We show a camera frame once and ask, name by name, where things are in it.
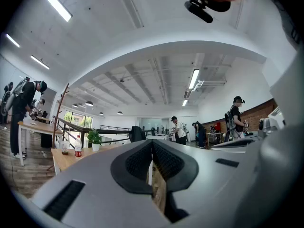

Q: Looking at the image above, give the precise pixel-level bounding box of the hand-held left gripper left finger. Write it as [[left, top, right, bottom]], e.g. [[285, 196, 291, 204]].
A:
[[30, 139, 171, 228]]

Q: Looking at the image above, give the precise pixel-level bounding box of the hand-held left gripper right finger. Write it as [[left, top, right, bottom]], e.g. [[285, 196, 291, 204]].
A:
[[152, 138, 262, 228]]

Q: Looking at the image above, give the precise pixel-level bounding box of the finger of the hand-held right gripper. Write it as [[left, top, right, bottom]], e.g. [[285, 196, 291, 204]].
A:
[[210, 141, 257, 153], [213, 138, 256, 148]]

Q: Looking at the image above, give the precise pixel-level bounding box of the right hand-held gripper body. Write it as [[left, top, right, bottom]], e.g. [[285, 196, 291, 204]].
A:
[[257, 52, 304, 139]]

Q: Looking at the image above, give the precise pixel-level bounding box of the clear bottle with red cap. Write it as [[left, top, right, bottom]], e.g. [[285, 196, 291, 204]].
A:
[[74, 134, 83, 158]]

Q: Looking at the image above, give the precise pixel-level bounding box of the clear plastic cup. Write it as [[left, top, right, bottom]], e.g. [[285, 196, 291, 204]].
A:
[[61, 140, 70, 156]]

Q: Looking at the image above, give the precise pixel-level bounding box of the green plant in white pot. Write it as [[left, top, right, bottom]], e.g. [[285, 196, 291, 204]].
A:
[[86, 128, 104, 152]]

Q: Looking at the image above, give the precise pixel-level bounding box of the black metal railing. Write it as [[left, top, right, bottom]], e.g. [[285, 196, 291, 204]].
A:
[[53, 115, 152, 149]]

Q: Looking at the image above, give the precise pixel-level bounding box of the white ceiling pipe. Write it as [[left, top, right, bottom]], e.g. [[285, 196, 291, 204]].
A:
[[193, 79, 227, 93]]

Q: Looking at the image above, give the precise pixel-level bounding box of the black office chair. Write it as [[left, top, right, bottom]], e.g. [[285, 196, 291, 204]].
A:
[[129, 125, 147, 143]]

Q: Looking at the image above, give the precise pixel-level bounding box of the large glass window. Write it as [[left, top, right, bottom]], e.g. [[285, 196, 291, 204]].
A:
[[63, 110, 94, 129]]

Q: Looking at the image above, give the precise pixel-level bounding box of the brown wooden coat rack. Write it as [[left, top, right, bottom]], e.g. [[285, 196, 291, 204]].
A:
[[46, 83, 71, 172]]

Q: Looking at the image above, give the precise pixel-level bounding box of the wooden table with white legs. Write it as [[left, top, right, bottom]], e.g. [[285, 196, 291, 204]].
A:
[[18, 120, 64, 167]]

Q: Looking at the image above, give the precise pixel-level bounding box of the person's beige shirt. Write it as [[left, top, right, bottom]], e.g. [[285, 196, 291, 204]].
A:
[[258, 0, 304, 57]]

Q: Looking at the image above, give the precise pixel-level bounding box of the black head camera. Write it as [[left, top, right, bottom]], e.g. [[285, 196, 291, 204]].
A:
[[184, 0, 231, 24]]

